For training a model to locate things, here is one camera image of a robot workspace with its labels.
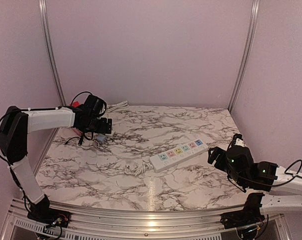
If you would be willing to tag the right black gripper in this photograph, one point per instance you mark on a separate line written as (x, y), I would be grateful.
(218, 151)

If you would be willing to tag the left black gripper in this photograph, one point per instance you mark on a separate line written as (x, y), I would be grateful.
(103, 129)

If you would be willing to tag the blue small plug adapter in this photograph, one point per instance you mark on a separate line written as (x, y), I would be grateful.
(99, 140)

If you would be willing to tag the black power adapter with cable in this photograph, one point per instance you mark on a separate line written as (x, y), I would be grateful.
(77, 138)

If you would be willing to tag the white multicolour power strip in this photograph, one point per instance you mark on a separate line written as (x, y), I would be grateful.
(167, 159)

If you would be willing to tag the pink triangular power strip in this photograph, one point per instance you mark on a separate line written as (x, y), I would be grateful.
(77, 131)

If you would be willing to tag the red cube socket adapter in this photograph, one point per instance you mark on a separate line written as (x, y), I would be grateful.
(75, 104)

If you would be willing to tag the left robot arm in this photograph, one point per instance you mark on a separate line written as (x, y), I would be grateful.
(16, 127)

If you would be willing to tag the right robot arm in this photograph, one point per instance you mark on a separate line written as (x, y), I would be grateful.
(277, 190)

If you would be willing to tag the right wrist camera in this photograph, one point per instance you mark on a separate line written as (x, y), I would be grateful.
(238, 140)

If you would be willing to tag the aluminium front rail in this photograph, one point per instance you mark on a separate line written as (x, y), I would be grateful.
(111, 224)

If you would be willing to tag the left aluminium frame post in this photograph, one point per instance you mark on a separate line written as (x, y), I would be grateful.
(50, 51)

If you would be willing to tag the aluminium frame post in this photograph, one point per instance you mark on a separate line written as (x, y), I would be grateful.
(246, 54)
(50, 51)

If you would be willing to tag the right aluminium frame post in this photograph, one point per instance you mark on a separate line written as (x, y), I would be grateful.
(246, 54)

